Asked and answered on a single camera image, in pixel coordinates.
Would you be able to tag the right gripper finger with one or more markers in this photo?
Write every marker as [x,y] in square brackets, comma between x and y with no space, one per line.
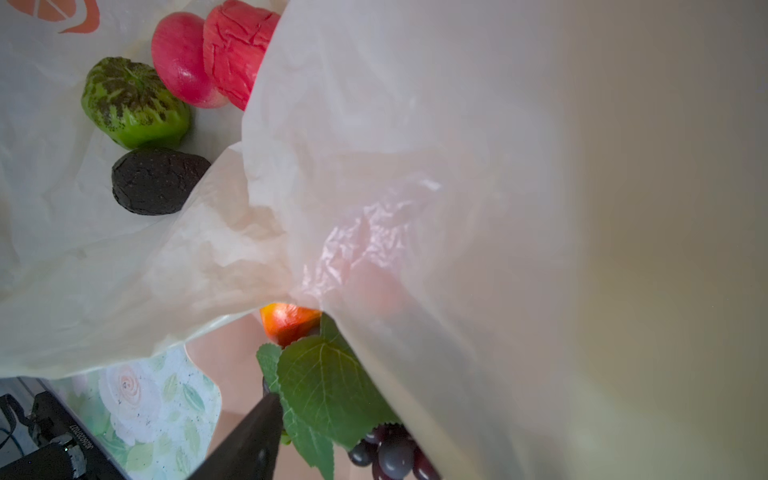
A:
[250,451]

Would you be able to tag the red yellow peach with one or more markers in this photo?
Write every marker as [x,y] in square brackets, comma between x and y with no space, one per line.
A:
[287,323]

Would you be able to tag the dark purple grape bunch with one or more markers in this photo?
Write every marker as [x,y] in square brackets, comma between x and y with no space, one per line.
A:
[329,400]

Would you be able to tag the dark avocado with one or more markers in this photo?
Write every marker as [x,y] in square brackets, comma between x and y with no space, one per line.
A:
[155,181]

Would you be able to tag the translucent cream plastic bag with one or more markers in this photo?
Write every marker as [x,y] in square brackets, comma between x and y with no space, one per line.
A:
[541,225]

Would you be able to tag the green bumpy fruit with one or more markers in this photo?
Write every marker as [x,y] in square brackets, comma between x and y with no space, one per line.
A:
[128,102]

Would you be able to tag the red apple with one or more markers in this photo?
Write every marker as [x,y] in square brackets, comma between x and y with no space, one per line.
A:
[177,55]

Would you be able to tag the red bumpy fruit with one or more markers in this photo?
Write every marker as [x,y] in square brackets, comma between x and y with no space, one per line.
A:
[236,36]

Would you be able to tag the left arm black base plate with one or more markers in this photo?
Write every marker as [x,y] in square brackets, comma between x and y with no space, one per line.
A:
[55,424]

